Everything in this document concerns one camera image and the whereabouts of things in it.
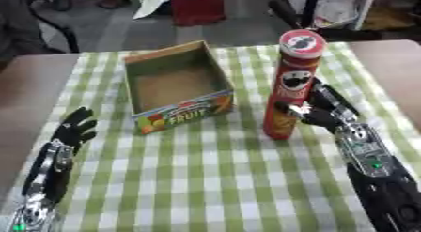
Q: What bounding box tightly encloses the open cardboard box, printed front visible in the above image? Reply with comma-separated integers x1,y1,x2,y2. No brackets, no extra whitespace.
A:
121,39,237,136

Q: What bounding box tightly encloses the black chair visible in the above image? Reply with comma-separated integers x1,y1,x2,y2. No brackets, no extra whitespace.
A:
0,0,83,62

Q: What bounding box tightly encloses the red bag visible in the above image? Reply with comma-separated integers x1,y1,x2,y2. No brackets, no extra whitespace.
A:
169,0,227,27

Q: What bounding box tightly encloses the black tripod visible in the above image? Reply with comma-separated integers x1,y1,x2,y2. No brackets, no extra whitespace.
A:
266,0,322,31

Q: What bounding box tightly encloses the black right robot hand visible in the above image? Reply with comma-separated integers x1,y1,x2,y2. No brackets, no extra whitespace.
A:
273,78,362,134

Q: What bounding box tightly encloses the white hanging cloth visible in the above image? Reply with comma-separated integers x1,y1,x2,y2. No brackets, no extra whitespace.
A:
113,0,211,20

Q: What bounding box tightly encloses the red cylindrical chips can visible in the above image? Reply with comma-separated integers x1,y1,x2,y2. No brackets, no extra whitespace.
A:
261,28,329,141

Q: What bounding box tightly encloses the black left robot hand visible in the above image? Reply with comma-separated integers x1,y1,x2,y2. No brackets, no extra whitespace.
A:
49,106,99,154

